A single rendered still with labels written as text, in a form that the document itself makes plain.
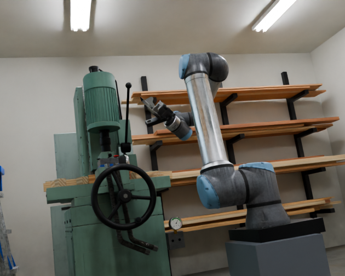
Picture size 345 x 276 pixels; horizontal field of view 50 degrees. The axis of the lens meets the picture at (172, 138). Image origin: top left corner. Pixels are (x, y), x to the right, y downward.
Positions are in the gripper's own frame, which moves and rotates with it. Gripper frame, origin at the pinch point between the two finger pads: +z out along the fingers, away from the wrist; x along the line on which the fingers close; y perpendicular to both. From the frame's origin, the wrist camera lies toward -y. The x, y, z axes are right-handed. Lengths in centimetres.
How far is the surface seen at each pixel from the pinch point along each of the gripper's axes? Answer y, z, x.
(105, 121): -19.4, 11.9, 7.1
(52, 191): -54, 20, 35
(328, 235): 12, -369, -93
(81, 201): -50, 8, 39
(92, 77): -7.8, 27.1, -9.8
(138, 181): -27.9, -10.6, 34.4
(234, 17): 117, -105, -191
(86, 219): -54, 2, 44
